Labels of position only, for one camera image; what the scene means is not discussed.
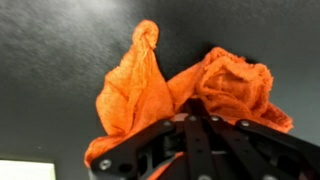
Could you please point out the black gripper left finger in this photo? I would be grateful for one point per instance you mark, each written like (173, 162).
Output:
(146, 146)

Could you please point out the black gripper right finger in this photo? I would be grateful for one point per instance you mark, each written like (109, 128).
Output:
(260, 150)

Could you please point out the orange towel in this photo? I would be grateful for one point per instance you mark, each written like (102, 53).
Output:
(133, 93)

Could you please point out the white notepad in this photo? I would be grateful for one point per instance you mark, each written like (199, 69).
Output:
(26, 170)

